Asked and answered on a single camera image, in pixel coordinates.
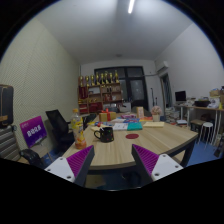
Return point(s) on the black basket on desk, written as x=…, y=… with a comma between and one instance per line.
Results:
x=202, y=103

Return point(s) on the white round stool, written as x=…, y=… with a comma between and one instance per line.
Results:
x=206, y=131

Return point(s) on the yellow notepad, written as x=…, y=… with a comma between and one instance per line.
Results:
x=154, y=124

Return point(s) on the white side desk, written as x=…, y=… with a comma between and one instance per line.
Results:
x=194, y=112

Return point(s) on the black dotted mug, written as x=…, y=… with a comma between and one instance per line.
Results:
x=104, y=134

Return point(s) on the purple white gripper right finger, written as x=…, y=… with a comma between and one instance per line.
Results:
x=152, y=166

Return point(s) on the round red coaster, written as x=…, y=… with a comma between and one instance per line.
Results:
x=132, y=136

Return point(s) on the white open booklet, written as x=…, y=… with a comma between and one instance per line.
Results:
x=120, y=126

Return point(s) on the wooden trophy shelf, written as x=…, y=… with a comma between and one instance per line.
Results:
x=99, y=91

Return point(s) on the white wall air conditioner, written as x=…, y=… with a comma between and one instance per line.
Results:
x=161, y=66

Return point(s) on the gift box with red ribbon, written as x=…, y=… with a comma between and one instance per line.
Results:
x=106, y=115

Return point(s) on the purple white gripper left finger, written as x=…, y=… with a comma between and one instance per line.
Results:
x=74, y=168

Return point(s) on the orange drink plastic bottle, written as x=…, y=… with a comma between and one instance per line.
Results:
x=78, y=130

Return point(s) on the teal notebook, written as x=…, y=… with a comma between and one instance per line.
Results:
x=134, y=126

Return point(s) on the computer monitor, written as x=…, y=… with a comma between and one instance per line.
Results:
x=180, y=96

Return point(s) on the black office chair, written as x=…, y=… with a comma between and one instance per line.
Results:
x=60, y=130

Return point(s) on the dark cabinet at left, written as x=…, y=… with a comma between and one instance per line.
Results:
x=6, y=105

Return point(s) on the purple sign board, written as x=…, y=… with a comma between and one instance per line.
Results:
x=33, y=131

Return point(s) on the ceiling tube light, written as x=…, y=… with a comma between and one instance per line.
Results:
x=131, y=6

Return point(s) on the small cardboard box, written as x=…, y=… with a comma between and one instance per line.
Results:
x=140, y=112

